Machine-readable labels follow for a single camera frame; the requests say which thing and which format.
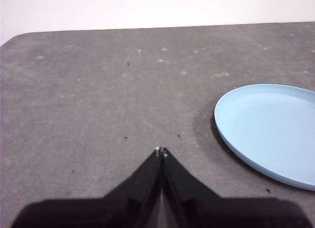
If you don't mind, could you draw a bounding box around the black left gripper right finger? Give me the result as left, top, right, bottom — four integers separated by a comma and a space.
161, 147, 310, 228

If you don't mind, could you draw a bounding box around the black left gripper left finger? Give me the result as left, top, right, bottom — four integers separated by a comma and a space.
9, 146, 162, 228

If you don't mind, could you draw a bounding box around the light blue round plate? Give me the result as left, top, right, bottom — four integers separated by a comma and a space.
213, 83, 315, 192

